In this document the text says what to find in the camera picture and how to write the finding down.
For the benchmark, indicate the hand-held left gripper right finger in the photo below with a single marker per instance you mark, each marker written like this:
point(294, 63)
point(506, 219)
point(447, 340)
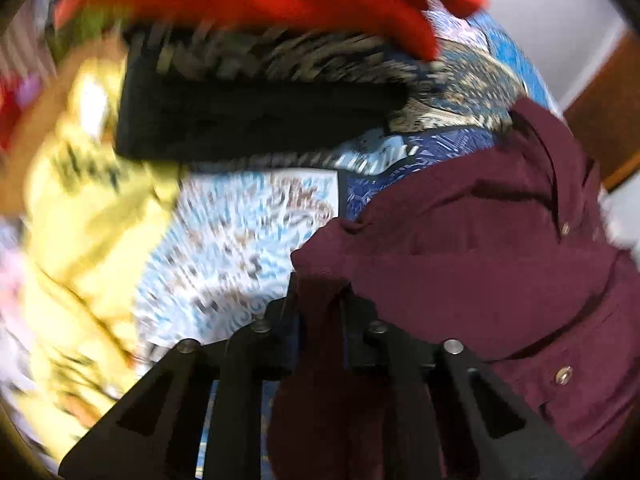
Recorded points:
point(360, 340)

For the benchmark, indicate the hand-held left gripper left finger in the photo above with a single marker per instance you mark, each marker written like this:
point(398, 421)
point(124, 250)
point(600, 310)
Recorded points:
point(277, 345)

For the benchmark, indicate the maroon button shirt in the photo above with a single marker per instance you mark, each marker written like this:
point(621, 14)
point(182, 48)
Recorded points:
point(475, 260)

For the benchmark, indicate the blue patchwork bed blanket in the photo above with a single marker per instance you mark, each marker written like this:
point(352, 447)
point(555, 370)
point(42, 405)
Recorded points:
point(240, 240)

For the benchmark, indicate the yellow printed garment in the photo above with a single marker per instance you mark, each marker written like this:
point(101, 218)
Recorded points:
point(90, 220)

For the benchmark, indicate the black patterned garment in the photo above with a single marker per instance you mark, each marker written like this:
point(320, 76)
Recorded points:
point(240, 115)

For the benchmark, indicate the red plush toy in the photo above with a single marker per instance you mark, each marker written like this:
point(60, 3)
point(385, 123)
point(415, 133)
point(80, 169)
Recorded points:
point(12, 110)

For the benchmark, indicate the green patterned cloth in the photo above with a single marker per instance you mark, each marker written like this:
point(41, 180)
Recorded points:
point(85, 30)

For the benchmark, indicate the striped brown curtain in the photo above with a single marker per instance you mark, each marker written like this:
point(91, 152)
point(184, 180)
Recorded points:
point(27, 45)

